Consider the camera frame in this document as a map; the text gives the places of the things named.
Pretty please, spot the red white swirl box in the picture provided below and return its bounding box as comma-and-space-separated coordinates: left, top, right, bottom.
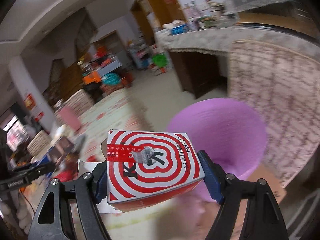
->
103, 129, 204, 212

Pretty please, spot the cardboard box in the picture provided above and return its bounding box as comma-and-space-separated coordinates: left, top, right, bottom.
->
239, 165, 289, 239

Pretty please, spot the purple plastic waste basket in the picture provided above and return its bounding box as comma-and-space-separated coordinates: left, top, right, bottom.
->
166, 97, 268, 203

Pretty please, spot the patterned tablecloth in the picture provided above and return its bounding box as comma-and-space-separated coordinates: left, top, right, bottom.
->
15, 87, 161, 240

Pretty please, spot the lace-covered sideboard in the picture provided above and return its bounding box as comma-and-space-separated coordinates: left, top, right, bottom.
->
155, 23, 319, 99

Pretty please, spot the green bag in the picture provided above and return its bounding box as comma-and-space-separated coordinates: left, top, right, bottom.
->
152, 54, 168, 68

